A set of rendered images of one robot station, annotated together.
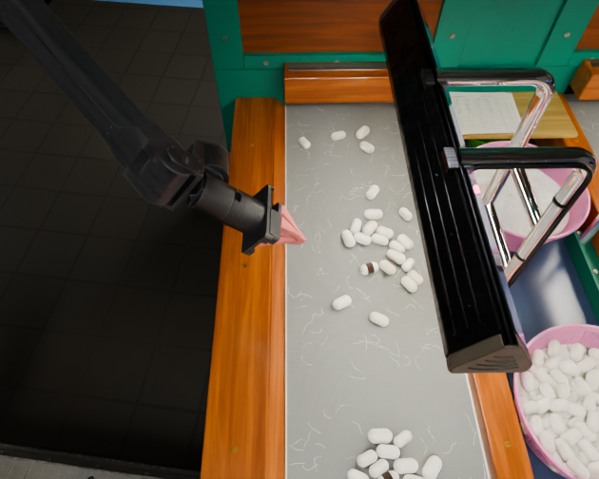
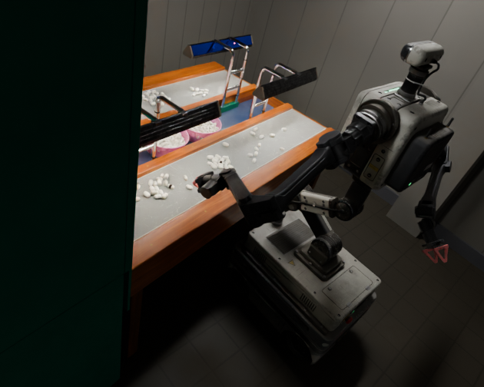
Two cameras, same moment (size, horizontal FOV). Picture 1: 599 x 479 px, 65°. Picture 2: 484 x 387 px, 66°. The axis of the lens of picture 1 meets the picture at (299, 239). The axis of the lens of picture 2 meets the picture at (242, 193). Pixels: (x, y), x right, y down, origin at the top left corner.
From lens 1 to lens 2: 1.73 m
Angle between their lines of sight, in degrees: 82
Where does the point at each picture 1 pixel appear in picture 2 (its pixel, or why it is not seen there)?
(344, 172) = not seen: hidden behind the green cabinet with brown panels
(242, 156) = (160, 243)
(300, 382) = not seen: hidden behind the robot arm
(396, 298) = (173, 178)
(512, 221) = not seen: hidden behind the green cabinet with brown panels
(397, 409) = (203, 167)
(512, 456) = (194, 145)
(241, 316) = (220, 202)
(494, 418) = (189, 149)
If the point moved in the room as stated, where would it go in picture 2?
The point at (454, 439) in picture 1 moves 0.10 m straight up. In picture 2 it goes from (199, 157) to (202, 142)
